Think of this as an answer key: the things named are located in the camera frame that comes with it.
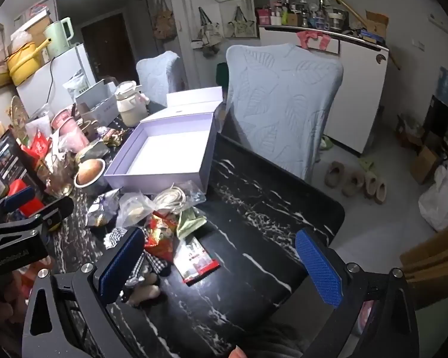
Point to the blue poster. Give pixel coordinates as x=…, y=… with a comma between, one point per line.
x=447, y=84

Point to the person's left hand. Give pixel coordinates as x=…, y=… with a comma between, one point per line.
x=0, y=311

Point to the yellow pot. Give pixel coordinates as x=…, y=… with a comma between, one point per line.
x=22, y=67

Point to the cream ceramic jar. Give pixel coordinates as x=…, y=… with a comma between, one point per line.
x=130, y=108

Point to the clear bag with beige item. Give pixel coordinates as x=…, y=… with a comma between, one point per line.
x=134, y=212

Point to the pink cup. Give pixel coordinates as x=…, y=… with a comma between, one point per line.
x=73, y=130

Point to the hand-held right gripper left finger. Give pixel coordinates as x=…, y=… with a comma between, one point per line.
x=121, y=264

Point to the red snack bag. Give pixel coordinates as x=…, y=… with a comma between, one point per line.
x=160, y=238

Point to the brown cardboard box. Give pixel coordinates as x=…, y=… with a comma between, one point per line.
x=425, y=166

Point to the beige tote bag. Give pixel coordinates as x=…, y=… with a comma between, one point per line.
x=240, y=26
x=210, y=30

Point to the brown patterned tote bag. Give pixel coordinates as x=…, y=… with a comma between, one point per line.
x=165, y=22

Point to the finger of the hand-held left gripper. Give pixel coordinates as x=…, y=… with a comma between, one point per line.
x=56, y=209
x=19, y=197

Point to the pile of wrapped candies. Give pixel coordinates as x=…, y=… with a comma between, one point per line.
x=112, y=136

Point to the white cabinet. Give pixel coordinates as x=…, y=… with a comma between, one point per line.
x=358, y=93

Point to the white cardboard box with bottles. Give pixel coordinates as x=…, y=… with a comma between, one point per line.
x=104, y=112

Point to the beige fuzzy slipper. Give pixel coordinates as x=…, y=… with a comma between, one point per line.
x=352, y=184
x=334, y=175

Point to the red foil snack pack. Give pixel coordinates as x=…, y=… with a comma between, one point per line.
x=40, y=143

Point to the lavender gift box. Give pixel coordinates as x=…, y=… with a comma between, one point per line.
x=153, y=149

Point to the silver purple foil packet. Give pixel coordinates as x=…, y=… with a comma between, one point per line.
x=103, y=209

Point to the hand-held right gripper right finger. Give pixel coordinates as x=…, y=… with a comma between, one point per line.
x=319, y=268

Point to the red white snack packet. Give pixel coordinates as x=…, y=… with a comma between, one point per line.
x=194, y=261

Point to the dark green bag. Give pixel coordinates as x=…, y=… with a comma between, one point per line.
x=221, y=74

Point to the green white pouch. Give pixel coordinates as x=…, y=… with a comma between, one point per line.
x=76, y=85

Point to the pink cloth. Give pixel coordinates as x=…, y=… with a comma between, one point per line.
x=308, y=37

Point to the open cardboard box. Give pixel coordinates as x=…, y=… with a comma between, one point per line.
x=377, y=26

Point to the light green kettle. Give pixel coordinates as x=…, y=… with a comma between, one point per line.
x=58, y=39

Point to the dark wooden door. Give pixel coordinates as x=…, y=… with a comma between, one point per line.
x=104, y=44

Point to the green packet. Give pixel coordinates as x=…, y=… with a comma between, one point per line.
x=190, y=223

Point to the chair with light blue cover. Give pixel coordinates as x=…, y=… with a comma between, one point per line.
x=280, y=100
x=157, y=74

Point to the green slipper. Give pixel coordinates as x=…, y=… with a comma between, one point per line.
x=368, y=165
x=324, y=143

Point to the red canister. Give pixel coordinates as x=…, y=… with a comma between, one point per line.
x=30, y=207

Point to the wooden board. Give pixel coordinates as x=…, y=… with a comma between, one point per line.
x=432, y=261

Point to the checkered plush doll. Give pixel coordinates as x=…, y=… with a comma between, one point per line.
x=151, y=264

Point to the woven tray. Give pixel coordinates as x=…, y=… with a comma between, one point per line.
x=19, y=115

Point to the stacked cardboard boxes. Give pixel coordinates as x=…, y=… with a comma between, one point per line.
x=35, y=28

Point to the white fridge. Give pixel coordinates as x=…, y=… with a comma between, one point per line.
x=34, y=93

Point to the black printed box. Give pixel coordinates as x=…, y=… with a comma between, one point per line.
x=7, y=156

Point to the row of bottles and jars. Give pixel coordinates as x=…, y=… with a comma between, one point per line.
x=302, y=16

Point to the bowl with brown bun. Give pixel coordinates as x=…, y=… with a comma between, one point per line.
x=89, y=171

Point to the gold glass goblet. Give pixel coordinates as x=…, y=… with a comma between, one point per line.
x=58, y=175

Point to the white plastic bag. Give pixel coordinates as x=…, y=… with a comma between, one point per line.
x=440, y=201

